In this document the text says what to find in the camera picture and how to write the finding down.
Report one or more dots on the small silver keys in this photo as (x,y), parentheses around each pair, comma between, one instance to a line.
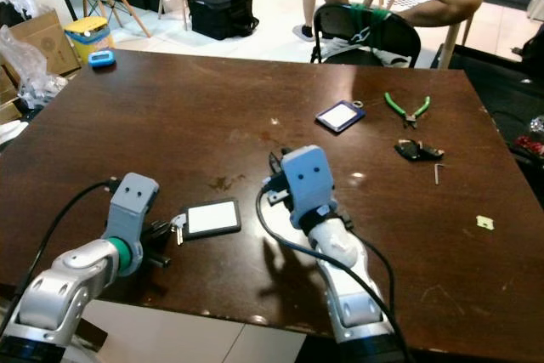
(178,227)

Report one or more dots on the small metal allen key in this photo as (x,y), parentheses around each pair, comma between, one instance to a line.
(437,174)

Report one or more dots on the black fabric bag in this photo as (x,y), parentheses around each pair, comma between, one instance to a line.
(221,10)

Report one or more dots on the yellow plastic bucket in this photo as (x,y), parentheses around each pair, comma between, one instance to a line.
(87,38)

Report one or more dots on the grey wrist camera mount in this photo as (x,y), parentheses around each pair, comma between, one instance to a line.
(310,180)
(132,201)

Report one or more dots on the clear plastic bag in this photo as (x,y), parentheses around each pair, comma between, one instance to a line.
(30,70)

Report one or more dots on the black folding chair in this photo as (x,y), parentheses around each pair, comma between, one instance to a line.
(391,31)

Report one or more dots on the yellow paper scrap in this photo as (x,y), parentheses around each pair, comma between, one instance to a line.
(485,222)

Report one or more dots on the white plastic part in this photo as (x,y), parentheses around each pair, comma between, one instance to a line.
(10,131)

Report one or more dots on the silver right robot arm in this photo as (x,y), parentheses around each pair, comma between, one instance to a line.
(348,282)

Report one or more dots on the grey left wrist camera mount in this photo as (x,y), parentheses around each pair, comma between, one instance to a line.
(132,201)

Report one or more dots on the open brown cardboard box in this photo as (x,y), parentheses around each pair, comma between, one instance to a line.
(51,40)

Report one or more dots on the black key bunch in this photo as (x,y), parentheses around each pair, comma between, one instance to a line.
(415,150)

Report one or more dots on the stacked flat cardboard boxes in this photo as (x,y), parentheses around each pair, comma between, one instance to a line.
(7,99)

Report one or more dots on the red packet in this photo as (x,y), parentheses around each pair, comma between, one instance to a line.
(531,138)

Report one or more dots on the blue card holder key tag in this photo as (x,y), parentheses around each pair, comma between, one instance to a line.
(338,116)

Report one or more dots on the black card holder key tag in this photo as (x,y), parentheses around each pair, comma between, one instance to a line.
(212,217)

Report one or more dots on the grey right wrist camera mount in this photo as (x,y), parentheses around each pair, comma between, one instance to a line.
(310,180)

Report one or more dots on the wooden stool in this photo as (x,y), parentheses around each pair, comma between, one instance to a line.
(449,48)

